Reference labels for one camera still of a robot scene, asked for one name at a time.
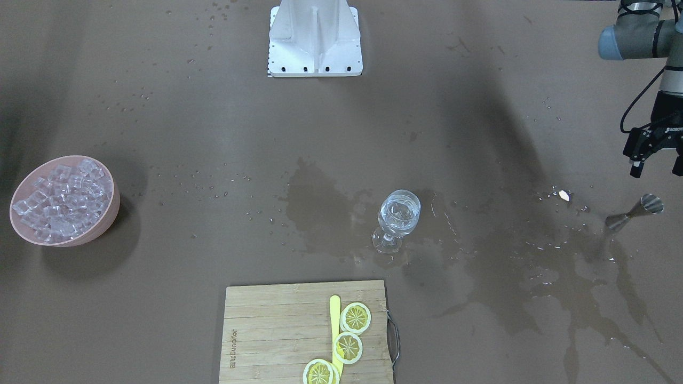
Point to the pink bowl of ice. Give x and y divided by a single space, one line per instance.
68 201

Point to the lemon slice middle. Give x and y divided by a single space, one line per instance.
347 348

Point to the white camera mast base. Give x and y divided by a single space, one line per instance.
314 38

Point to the lemon slice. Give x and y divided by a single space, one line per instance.
347 348
355 318
320 371

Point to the bamboo cutting board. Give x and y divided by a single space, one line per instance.
271 332

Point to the lemon slice far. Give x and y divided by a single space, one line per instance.
355 318

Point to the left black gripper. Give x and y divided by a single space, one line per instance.
670 110

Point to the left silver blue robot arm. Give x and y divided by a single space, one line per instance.
640 33

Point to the lemon slice near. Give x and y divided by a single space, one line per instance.
320 371

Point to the yellow plastic stick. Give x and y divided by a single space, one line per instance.
334 312

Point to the clear wine glass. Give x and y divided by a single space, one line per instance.
397 217

